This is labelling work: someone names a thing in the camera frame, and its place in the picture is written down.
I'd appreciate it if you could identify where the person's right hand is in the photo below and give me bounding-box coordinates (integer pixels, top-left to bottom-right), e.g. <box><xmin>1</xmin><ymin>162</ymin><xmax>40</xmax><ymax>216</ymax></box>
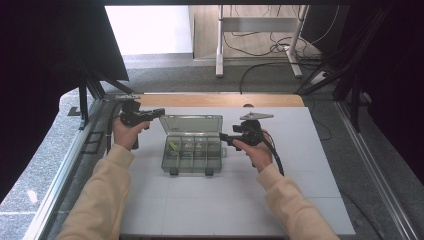
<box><xmin>232</xmin><ymin>130</ymin><xmax>274</xmax><ymax>174</ymax></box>

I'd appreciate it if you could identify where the aluminium floor rail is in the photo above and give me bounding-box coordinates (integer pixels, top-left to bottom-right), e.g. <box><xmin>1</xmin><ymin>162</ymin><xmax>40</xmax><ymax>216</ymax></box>
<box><xmin>23</xmin><ymin>99</ymin><xmax>105</xmax><ymax>240</ymax></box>
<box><xmin>334</xmin><ymin>99</ymin><xmax>422</xmax><ymax>240</ymax></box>

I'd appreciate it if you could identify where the person's left hand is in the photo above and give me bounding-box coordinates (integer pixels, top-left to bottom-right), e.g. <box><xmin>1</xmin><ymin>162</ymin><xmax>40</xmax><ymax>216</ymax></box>
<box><xmin>112</xmin><ymin>117</ymin><xmax>151</xmax><ymax>152</ymax></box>

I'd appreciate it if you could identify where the grey clear compartment box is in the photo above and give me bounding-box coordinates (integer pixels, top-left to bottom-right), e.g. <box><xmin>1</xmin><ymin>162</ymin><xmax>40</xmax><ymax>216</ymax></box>
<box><xmin>159</xmin><ymin>114</ymin><xmax>229</xmax><ymax>177</ymax></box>

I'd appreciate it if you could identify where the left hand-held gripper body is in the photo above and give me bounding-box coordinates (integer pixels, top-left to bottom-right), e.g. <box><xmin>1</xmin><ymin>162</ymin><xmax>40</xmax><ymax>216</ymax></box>
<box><xmin>114</xmin><ymin>94</ymin><xmax>148</xmax><ymax>128</ymax></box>

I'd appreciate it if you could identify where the tangle of black cables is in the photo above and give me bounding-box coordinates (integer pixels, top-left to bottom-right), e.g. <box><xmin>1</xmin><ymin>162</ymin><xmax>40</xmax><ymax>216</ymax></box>
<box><xmin>222</xmin><ymin>4</ymin><xmax>341</xmax><ymax>63</ymax></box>

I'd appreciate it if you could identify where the black curtain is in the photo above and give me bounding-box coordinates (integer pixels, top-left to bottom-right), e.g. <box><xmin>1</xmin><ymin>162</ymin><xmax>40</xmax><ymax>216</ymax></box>
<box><xmin>0</xmin><ymin>0</ymin><xmax>130</xmax><ymax>204</ymax></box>
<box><xmin>333</xmin><ymin>0</ymin><xmax>424</xmax><ymax>186</ymax></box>

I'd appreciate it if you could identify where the thin black floor cable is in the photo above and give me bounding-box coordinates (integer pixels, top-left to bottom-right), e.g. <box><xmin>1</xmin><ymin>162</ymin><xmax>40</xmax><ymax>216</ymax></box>
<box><xmin>338</xmin><ymin>188</ymin><xmax>386</xmax><ymax>240</ymax></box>

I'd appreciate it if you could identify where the white desk frame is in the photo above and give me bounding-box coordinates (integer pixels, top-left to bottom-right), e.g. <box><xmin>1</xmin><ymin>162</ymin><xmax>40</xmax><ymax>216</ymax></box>
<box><xmin>215</xmin><ymin>4</ymin><xmax>309</xmax><ymax>79</ymax></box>

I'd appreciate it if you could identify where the white power strip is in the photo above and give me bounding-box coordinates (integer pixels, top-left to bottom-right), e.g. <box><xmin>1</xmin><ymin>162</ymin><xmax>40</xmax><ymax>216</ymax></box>
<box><xmin>309</xmin><ymin>70</ymin><xmax>329</xmax><ymax>85</ymax></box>

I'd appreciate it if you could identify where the right hand-held gripper cable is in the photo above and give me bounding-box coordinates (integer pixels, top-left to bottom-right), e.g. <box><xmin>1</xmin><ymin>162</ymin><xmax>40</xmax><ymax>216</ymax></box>
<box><xmin>261</xmin><ymin>131</ymin><xmax>285</xmax><ymax>177</ymax></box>

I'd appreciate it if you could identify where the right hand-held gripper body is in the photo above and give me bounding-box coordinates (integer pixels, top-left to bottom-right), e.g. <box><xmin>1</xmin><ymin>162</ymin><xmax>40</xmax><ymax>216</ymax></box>
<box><xmin>238</xmin><ymin>112</ymin><xmax>274</xmax><ymax>147</ymax></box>

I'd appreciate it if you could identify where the black metal stand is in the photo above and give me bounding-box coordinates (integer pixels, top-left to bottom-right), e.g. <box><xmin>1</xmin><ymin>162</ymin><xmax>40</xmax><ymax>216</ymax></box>
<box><xmin>295</xmin><ymin>6</ymin><xmax>392</xmax><ymax>133</ymax></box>
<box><xmin>68</xmin><ymin>64</ymin><xmax>135</xmax><ymax>123</ymax></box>

